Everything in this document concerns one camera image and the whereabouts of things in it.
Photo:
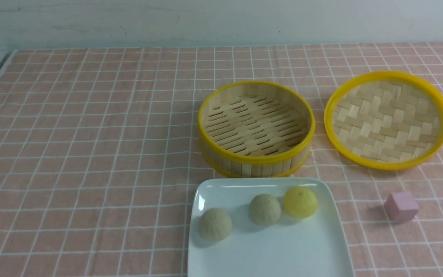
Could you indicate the white steamed bun front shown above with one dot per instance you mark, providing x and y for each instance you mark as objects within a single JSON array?
[{"x": 264, "y": 210}]

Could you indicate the white steamed bun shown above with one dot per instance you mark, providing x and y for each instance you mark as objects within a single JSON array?
[
  {"x": 264, "y": 210},
  {"x": 215, "y": 224}
]

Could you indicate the yellow steamed bun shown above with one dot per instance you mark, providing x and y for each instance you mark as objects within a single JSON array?
[{"x": 300, "y": 202}]

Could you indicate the white square plate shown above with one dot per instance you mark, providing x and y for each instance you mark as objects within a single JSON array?
[{"x": 312, "y": 247}]

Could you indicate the bamboo steamer basket yellow rim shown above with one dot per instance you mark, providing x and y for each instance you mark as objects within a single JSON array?
[{"x": 255, "y": 129}]

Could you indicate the pink checkered tablecloth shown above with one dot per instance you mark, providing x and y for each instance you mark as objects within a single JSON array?
[{"x": 99, "y": 157}]

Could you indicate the woven bamboo steamer lid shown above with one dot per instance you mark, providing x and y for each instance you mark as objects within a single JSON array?
[{"x": 386, "y": 120}]

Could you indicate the pink cube block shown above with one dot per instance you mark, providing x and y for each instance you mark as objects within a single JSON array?
[{"x": 401, "y": 207}]

